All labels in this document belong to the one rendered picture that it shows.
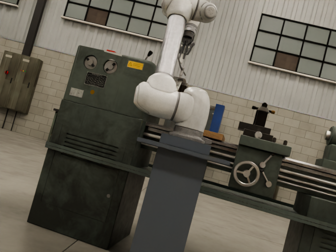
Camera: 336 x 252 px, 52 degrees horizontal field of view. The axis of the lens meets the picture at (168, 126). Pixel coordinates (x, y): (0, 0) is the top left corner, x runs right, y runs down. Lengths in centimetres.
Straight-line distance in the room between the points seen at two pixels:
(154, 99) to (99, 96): 73
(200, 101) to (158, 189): 48
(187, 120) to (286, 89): 775
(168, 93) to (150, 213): 60
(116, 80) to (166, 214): 103
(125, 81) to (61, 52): 770
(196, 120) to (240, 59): 766
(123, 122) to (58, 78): 763
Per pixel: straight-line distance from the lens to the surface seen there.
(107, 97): 232
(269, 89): 932
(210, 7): 201
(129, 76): 230
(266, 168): 214
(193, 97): 173
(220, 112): 238
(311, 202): 221
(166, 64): 180
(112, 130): 228
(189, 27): 258
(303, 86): 953
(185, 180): 167
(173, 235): 171
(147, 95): 169
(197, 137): 172
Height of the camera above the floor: 75
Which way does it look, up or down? 3 degrees up
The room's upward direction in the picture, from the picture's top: 15 degrees clockwise
